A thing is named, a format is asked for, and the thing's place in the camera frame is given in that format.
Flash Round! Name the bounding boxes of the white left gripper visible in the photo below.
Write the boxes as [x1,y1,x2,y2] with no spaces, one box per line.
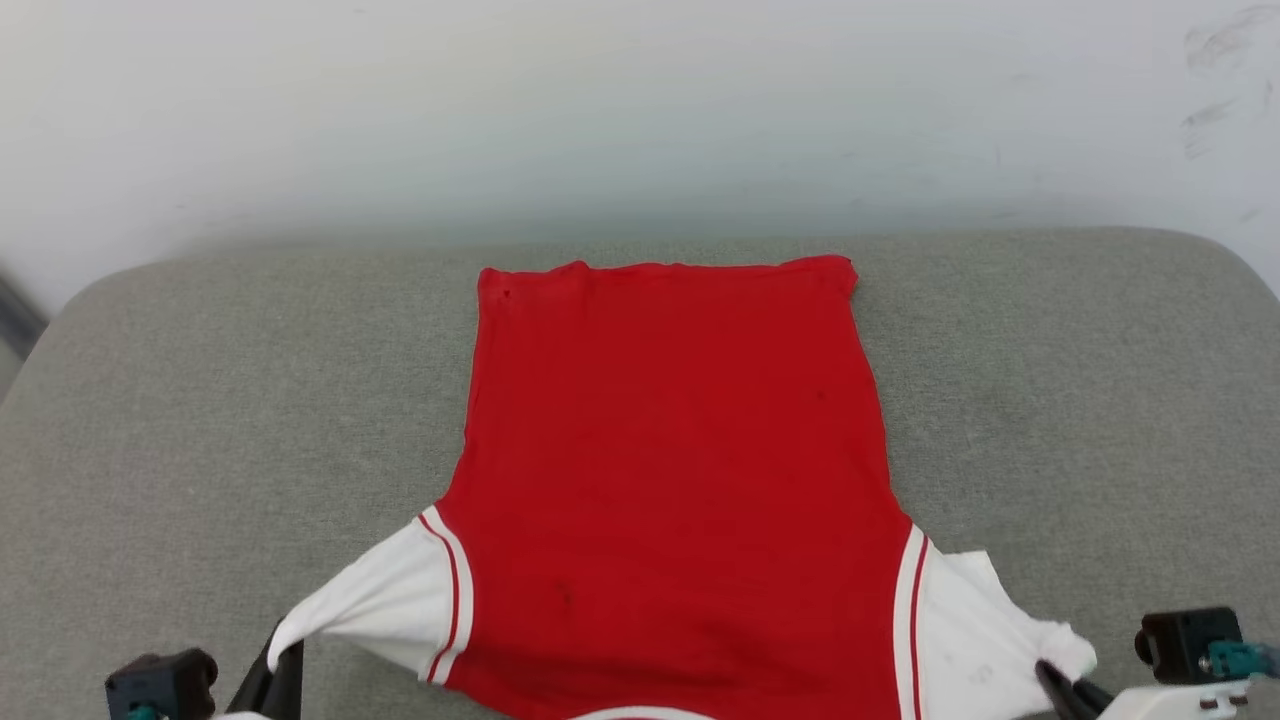
[212,632,304,720]

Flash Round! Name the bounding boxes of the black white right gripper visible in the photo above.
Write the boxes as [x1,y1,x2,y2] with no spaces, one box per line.
[1035,660,1251,720]

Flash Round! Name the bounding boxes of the red and white shirt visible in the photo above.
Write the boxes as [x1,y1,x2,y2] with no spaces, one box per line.
[268,255,1099,720]

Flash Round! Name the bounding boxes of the teal right cable connector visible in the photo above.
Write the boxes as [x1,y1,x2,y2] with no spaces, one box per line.
[1205,640,1280,681]

